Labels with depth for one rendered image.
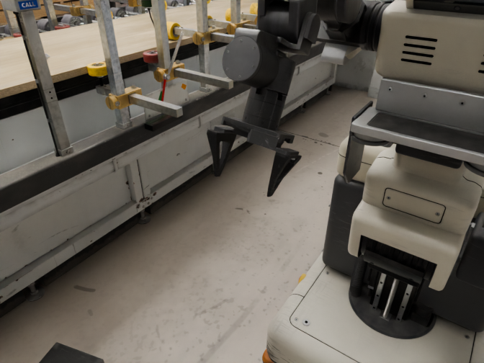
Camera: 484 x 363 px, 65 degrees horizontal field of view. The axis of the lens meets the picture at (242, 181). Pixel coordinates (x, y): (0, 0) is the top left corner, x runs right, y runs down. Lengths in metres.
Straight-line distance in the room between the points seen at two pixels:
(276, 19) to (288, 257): 1.46
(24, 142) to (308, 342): 1.20
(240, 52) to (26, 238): 1.42
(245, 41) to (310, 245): 1.57
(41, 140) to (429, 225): 1.33
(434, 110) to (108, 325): 1.42
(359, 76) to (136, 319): 3.21
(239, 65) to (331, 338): 0.97
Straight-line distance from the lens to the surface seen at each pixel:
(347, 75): 4.15
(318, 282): 1.43
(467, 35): 0.74
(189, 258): 1.90
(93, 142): 1.46
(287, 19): 0.57
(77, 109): 1.66
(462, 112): 0.75
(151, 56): 1.71
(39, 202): 1.45
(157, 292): 1.78
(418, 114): 0.76
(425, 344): 1.37
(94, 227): 1.93
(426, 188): 0.86
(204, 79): 1.55
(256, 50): 0.50
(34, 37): 1.30
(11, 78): 1.61
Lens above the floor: 1.32
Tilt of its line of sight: 33 degrees down
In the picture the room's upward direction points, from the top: straight up
